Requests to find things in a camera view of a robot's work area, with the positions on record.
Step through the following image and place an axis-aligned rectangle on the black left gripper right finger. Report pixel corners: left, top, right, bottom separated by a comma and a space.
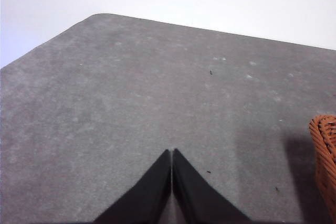
172, 149, 253, 224

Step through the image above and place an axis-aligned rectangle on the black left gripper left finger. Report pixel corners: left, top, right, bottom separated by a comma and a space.
94, 150, 172, 224

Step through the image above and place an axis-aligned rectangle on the brown wicker basket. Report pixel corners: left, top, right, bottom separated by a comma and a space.
309, 114, 336, 224

